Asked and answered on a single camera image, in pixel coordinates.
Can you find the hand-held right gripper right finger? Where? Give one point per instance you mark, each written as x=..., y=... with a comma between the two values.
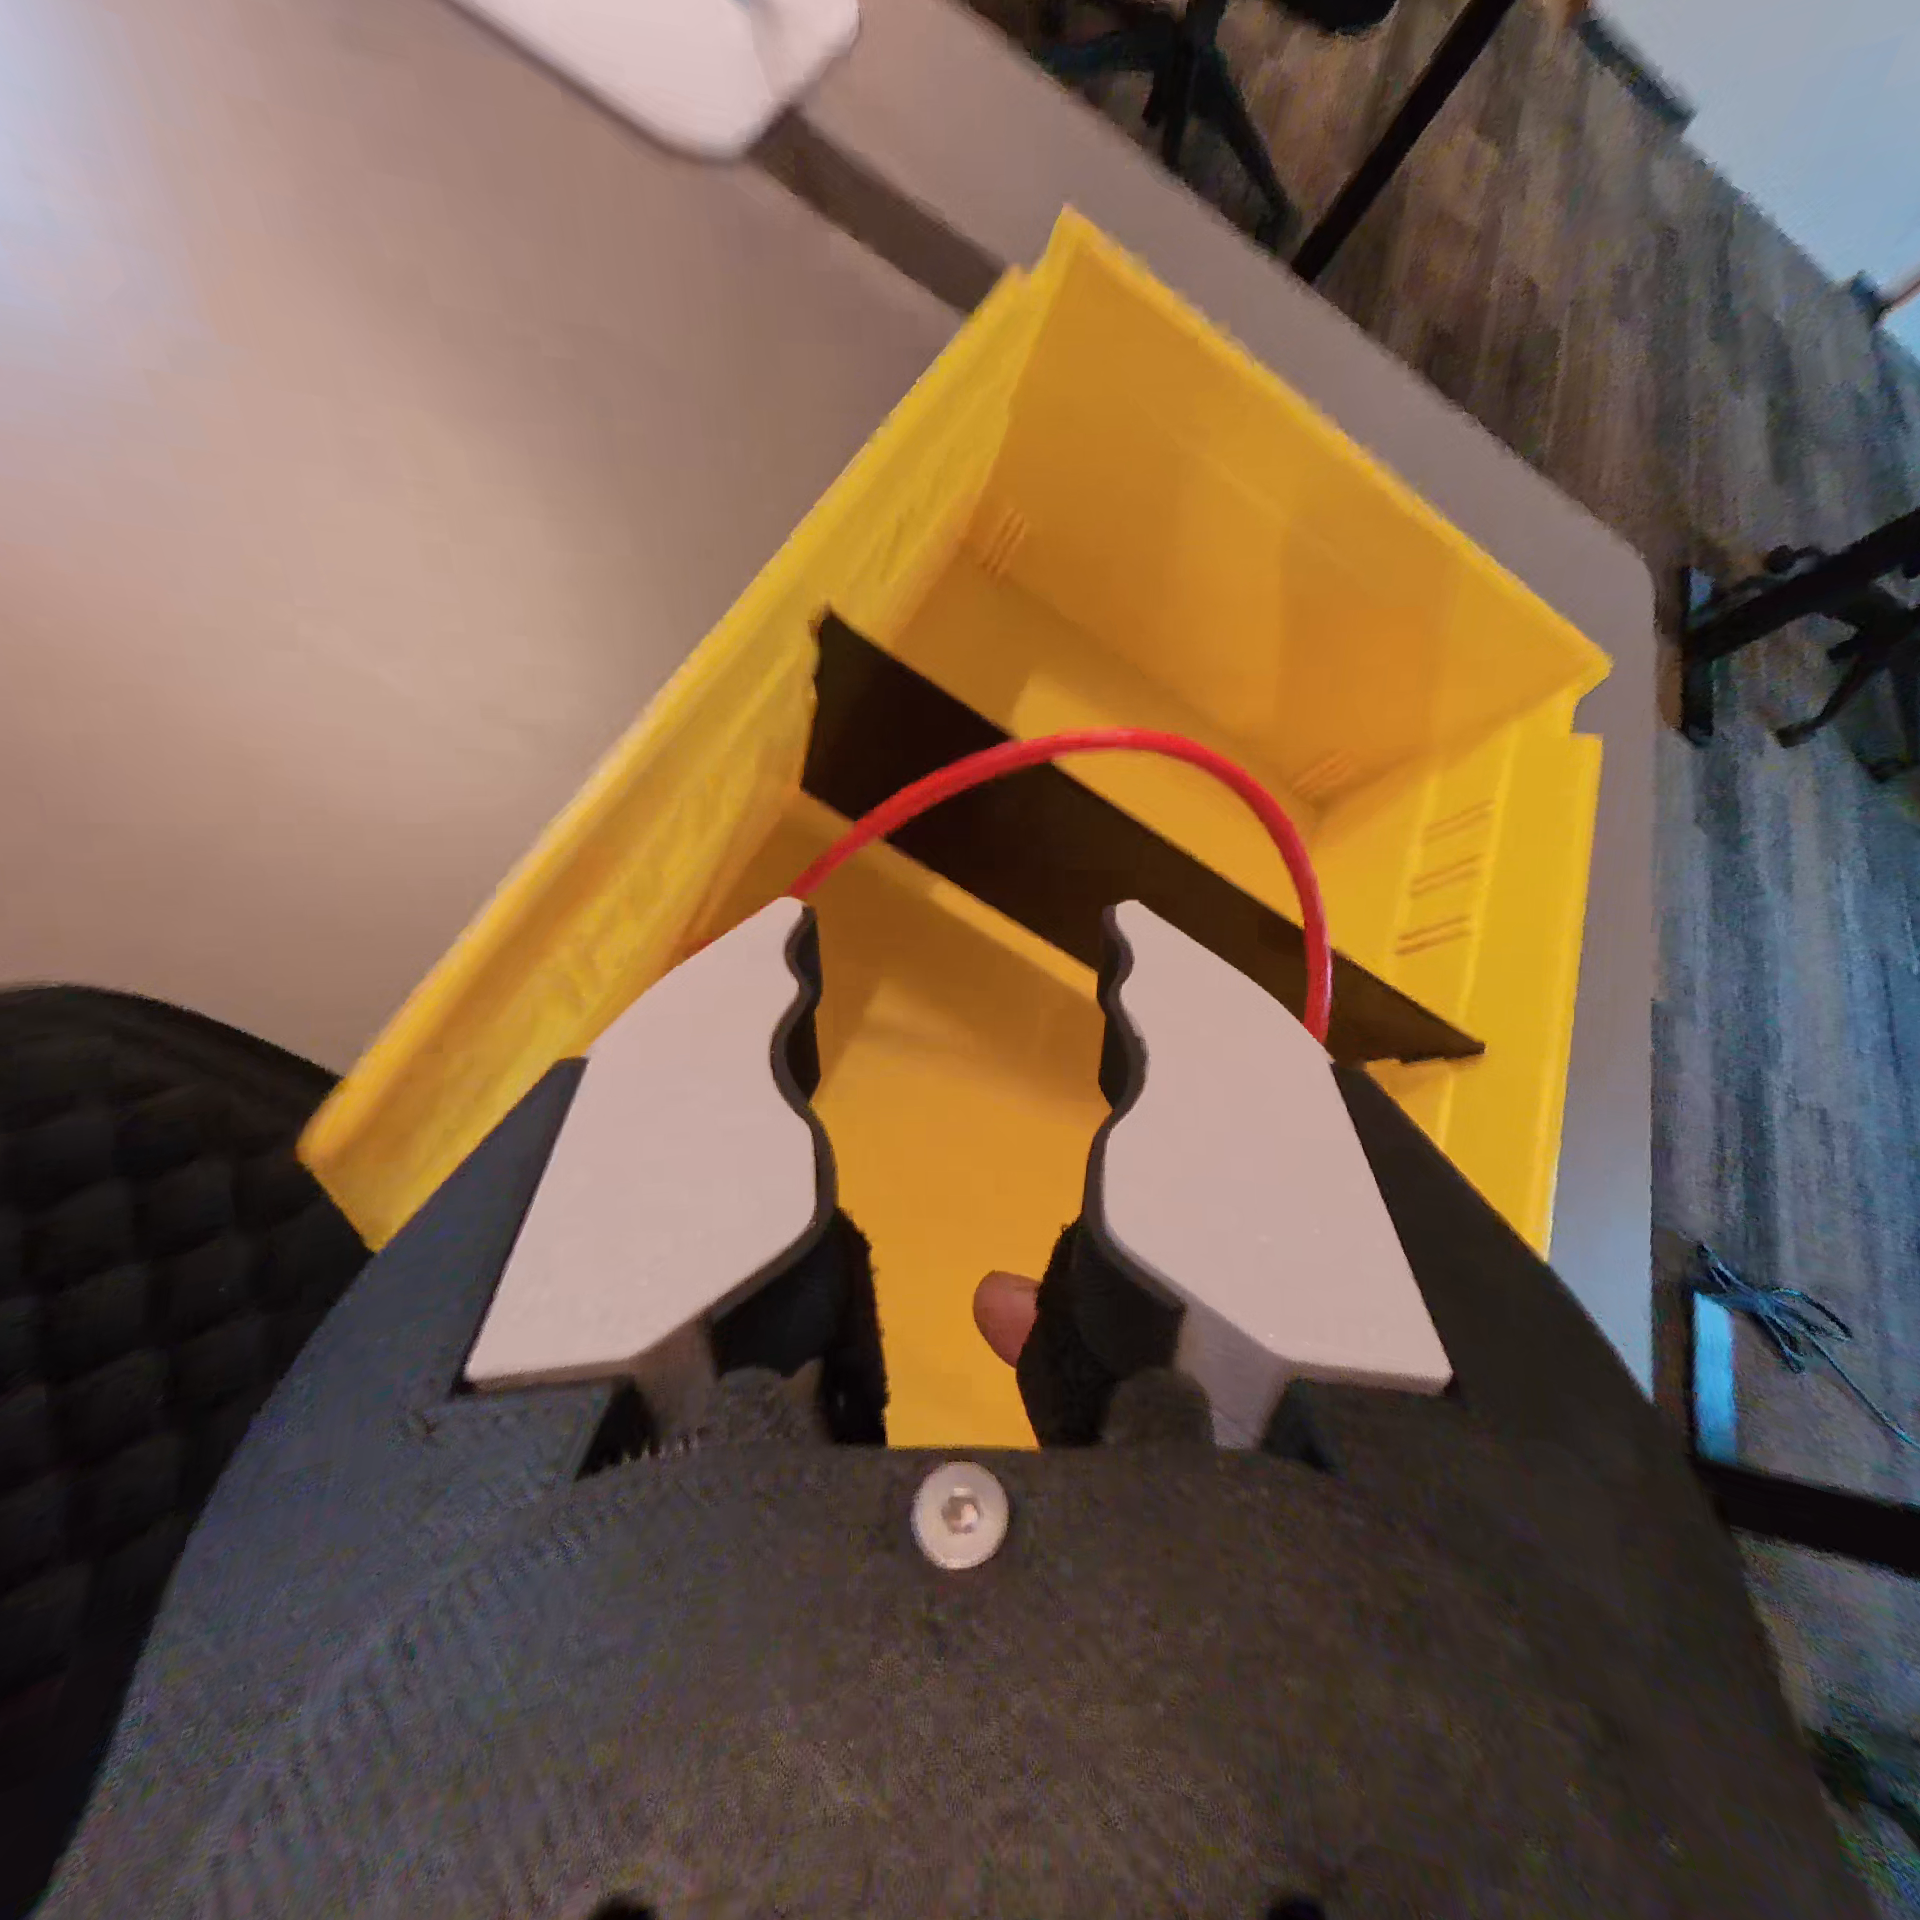
x=1260, y=1185

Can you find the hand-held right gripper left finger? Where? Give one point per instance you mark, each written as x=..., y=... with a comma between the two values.
x=645, y=1172

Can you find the yellow plastic bin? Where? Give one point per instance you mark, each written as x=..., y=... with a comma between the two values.
x=1202, y=570

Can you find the person's right hand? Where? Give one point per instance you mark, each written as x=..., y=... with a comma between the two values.
x=1004, y=1318

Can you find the black bin divider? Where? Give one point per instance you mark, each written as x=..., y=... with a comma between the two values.
x=902, y=721

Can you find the black floor stand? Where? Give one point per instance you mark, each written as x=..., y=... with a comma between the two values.
x=1830, y=601

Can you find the black office chair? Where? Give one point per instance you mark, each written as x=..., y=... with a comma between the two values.
x=1202, y=91

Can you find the white document stand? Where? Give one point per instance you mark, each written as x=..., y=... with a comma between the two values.
x=676, y=61

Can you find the black desk frame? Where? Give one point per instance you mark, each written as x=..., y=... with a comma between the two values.
x=1396, y=150

